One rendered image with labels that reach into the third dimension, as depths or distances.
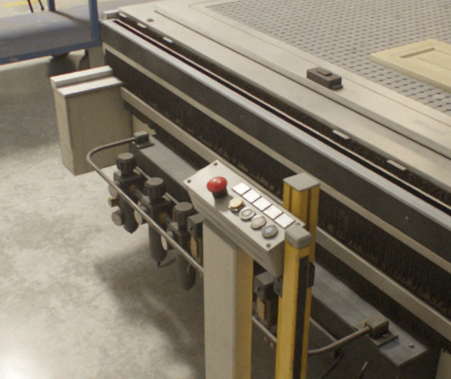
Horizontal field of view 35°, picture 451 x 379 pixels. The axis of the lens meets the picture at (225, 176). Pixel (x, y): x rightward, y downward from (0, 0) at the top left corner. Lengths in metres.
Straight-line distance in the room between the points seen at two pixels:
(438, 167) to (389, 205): 0.14
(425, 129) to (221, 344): 0.68
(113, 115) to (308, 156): 1.10
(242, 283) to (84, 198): 1.84
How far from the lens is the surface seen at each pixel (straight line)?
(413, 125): 1.75
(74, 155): 2.68
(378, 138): 1.73
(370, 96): 1.89
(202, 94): 2.14
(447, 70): 2.08
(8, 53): 4.09
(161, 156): 2.35
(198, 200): 1.39
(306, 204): 1.26
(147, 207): 2.23
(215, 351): 1.58
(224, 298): 1.45
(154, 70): 2.40
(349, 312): 1.71
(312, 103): 1.89
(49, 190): 3.26
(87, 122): 2.65
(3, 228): 3.04
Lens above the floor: 1.58
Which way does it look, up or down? 29 degrees down
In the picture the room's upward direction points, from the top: straight up
